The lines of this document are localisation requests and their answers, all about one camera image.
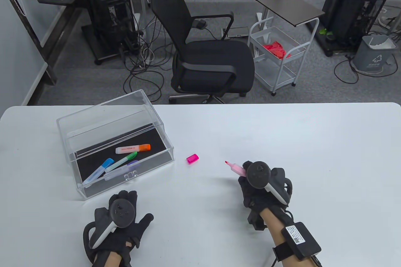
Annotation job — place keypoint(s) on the small green plant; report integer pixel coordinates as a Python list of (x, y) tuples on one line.
[(325, 33)]

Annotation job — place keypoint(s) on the orange highlighter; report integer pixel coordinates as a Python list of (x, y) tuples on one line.
[(127, 150)]

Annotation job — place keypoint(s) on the person's right hand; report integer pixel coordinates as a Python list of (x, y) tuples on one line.
[(253, 198)]

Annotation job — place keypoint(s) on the person's right forearm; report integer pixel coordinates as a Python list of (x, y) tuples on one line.
[(275, 229)]

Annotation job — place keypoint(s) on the dark side table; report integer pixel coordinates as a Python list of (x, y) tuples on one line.
[(288, 5)]

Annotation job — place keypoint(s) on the clear acrylic drawer box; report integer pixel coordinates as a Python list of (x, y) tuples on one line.
[(94, 135)]

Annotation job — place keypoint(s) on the orange highlighter cap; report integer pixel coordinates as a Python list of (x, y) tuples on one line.
[(144, 147)]

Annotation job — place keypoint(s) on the grey left hand controller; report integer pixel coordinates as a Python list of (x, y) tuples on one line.
[(120, 212)]

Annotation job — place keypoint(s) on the grey trash bin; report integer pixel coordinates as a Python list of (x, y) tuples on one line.
[(374, 55)]

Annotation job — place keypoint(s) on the purple highlighter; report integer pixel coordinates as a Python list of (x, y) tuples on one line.
[(117, 173)]

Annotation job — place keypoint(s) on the black office chair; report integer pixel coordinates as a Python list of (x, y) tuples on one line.
[(216, 57)]

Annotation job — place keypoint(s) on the black equipment rack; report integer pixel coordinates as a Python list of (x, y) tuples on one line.
[(347, 7)]

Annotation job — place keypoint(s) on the black frame post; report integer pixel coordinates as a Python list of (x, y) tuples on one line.
[(25, 26)]

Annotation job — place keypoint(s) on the green highlighter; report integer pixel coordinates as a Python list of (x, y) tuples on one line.
[(117, 164)]

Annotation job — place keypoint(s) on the purple highlighter cap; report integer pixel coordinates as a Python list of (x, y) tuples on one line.
[(134, 163)]

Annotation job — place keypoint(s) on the blue highlighter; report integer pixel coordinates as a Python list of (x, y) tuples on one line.
[(93, 177)]

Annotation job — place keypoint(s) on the pink highlighter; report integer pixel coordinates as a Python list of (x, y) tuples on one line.
[(236, 169)]

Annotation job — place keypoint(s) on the red cloth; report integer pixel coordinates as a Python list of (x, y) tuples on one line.
[(275, 49)]

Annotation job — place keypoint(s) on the magenta highlighter cap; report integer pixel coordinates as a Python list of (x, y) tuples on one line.
[(192, 159)]

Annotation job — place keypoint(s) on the black wrist module white label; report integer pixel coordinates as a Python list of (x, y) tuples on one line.
[(300, 238)]

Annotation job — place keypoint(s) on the white rolling cart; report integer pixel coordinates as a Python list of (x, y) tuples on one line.
[(282, 69)]

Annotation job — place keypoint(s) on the black computer tower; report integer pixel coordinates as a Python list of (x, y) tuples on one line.
[(106, 16)]

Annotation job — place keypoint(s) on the person's left hand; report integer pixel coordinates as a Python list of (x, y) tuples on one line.
[(131, 232)]

